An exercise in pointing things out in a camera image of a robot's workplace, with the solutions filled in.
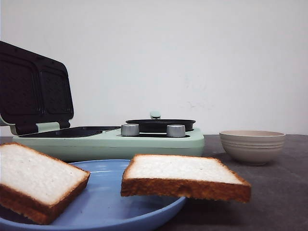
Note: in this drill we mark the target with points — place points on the white bread slice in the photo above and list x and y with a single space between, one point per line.
183 176
36 185

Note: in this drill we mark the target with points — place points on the beige ribbed bowl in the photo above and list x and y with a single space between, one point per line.
252 147

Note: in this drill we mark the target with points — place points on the breakfast maker lid with handle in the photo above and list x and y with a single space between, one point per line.
34 89

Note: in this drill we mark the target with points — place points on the mint green breakfast maker base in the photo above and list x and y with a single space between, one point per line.
107 143

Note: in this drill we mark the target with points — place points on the black round frying pan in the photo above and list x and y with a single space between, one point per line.
158 125

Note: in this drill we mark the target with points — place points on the right silver control knob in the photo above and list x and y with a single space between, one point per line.
176 131

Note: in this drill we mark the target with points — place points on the silver control knob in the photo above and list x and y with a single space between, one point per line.
130 130
176 131

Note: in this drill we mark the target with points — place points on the left silver control knob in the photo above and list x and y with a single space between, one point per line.
130 130

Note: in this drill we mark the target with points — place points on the blue round plate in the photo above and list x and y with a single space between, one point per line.
100 207

